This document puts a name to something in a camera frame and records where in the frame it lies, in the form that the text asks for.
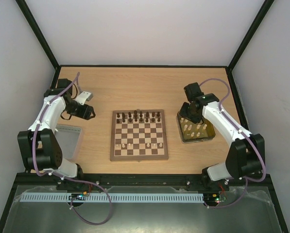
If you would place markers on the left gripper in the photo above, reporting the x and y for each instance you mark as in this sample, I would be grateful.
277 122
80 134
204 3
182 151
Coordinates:
85 113

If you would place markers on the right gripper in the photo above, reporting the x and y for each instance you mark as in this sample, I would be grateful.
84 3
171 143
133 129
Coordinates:
186 112

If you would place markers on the gold tin with pieces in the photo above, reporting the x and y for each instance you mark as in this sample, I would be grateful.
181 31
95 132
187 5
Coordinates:
194 132

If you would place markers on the wooden chess board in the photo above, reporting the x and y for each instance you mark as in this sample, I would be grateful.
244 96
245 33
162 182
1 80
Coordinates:
138 135

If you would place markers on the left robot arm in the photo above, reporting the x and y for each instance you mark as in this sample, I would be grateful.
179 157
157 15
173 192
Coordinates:
39 148

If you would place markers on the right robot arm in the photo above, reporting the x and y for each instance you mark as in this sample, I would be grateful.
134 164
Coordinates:
246 155

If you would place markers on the silver tin lid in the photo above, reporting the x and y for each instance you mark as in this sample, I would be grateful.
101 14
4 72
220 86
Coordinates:
69 139

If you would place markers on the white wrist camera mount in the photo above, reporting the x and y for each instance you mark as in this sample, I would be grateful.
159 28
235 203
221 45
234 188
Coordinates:
83 97

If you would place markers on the grey slotted cable duct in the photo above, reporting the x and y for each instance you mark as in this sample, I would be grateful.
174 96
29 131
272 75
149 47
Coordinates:
114 197

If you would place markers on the black frame rail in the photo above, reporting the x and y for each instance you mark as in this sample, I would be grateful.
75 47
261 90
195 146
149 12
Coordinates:
188 182

